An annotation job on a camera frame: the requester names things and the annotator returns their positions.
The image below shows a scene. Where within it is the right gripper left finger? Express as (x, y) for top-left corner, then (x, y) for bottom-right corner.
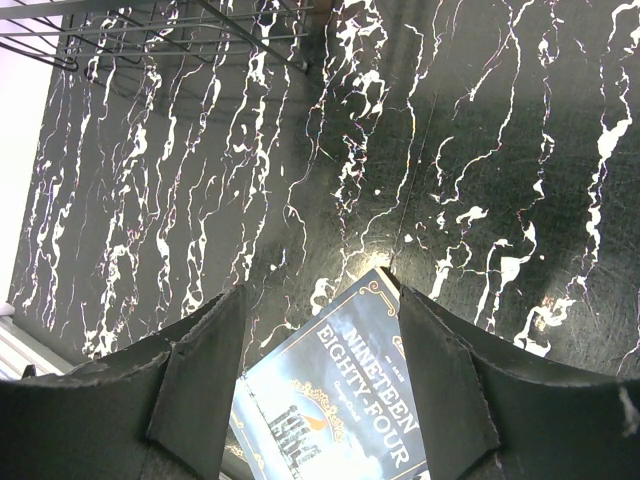
(1, 285), (247, 479)

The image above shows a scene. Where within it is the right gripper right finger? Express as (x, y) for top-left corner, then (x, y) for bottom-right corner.
(399, 287), (639, 479)

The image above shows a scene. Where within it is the Nineteen Eighty-Four book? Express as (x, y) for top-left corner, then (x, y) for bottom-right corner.
(230, 267), (429, 479)

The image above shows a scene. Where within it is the black marble pattern mat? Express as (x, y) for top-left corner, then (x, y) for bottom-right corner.
(7, 0), (640, 480)

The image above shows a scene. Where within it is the black wire dish rack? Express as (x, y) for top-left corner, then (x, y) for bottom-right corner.
(1, 1), (320, 77)

